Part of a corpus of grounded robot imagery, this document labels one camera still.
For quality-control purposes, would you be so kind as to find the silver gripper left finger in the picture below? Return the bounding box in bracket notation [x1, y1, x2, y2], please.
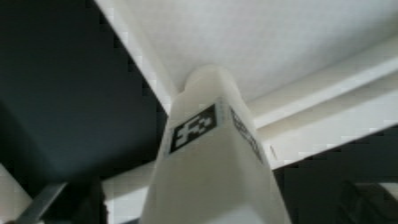
[11, 179, 108, 224]

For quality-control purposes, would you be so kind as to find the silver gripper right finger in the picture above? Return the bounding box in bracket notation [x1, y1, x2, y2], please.
[339, 182, 398, 224]

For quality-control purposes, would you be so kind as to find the white desk leg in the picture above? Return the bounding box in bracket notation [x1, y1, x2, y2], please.
[139, 65, 291, 224]

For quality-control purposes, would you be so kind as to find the white desk top tray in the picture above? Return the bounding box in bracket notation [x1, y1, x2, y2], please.
[94, 0, 398, 127]

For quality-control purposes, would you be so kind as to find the white block at left edge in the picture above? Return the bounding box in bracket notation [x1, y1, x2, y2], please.
[0, 164, 32, 224]

